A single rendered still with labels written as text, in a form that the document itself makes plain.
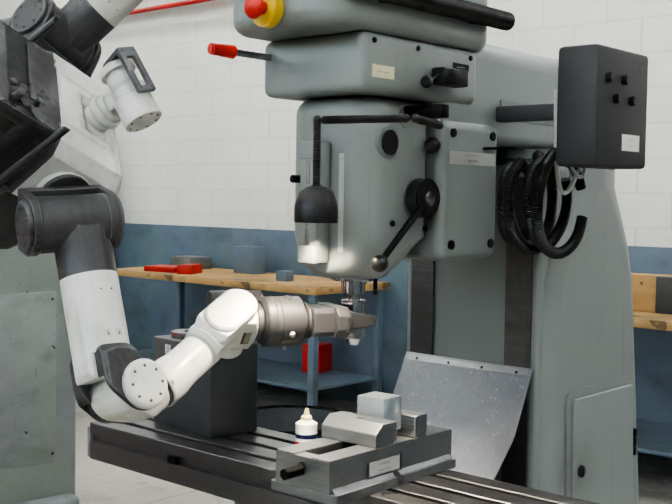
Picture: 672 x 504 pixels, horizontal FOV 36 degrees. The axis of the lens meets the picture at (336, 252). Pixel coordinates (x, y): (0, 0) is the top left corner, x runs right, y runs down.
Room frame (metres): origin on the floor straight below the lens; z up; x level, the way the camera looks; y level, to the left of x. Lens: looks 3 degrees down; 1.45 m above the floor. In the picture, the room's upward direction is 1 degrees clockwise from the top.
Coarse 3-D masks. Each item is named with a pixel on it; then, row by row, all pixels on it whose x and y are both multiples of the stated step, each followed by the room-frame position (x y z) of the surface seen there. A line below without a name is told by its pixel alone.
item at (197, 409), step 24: (168, 336) 2.26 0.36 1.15; (240, 360) 2.15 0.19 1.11; (216, 384) 2.11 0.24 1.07; (240, 384) 2.15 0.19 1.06; (168, 408) 2.22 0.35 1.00; (192, 408) 2.15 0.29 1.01; (216, 408) 2.11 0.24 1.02; (240, 408) 2.15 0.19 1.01; (192, 432) 2.15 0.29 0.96; (216, 432) 2.11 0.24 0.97; (240, 432) 2.15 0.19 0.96
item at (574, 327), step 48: (576, 192) 2.16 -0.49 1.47; (528, 240) 2.08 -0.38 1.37; (624, 240) 2.30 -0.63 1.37; (432, 288) 2.23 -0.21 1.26; (480, 288) 2.16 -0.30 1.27; (528, 288) 2.08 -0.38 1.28; (576, 288) 2.14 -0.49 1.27; (624, 288) 2.30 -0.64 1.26; (432, 336) 2.23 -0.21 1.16; (480, 336) 2.16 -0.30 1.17; (528, 336) 2.08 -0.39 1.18; (576, 336) 2.14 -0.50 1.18; (624, 336) 2.30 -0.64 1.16; (576, 384) 2.13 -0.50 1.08; (624, 384) 2.28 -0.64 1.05; (528, 432) 2.08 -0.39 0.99; (576, 432) 2.11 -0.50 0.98; (624, 432) 2.27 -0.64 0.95; (528, 480) 2.08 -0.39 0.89; (576, 480) 2.11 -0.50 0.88; (624, 480) 2.27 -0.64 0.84
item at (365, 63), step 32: (352, 32) 1.75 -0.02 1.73; (288, 64) 1.84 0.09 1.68; (320, 64) 1.79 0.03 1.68; (352, 64) 1.74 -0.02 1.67; (384, 64) 1.77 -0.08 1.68; (416, 64) 1.83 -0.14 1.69; (448, 64) 1.90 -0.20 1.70; (288, 96) 1.86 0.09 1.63; (320, 96) 1.84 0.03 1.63; (384, 96) 1.83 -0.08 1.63; (416, 96) 1.85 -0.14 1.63; (448, 96) 1.91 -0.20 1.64
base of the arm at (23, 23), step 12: (24, 0) 1.91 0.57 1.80; (36, 0) 1.88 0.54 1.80; (48, 0) 1.87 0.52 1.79; (24, 12) 1.88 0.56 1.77; (36, 12) 1.86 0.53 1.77; (48, 12) 1.86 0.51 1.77; (12, 24) 1.88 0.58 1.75; (24, 24) 1.86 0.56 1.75; (36, 24) 1.85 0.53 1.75; (24, 36) 1.86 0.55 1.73; (48, 48) 1.86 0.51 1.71; (96, 48) 1.96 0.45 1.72; (96, 60) 1.95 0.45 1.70; (84, 72) 1.94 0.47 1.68
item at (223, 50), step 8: (208, 48) 1.77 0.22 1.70; (216, 48) 1.77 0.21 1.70; (224, 48) 1.78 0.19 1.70; (232, 48) 1.79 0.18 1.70; (224, 56) 1.79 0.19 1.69; (232, 56) 1.80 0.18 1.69; (240, 56) 1.82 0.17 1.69; (248, 56) 1.83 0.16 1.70; (256, 56) 1.84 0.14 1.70; (264, 56) 1.85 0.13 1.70
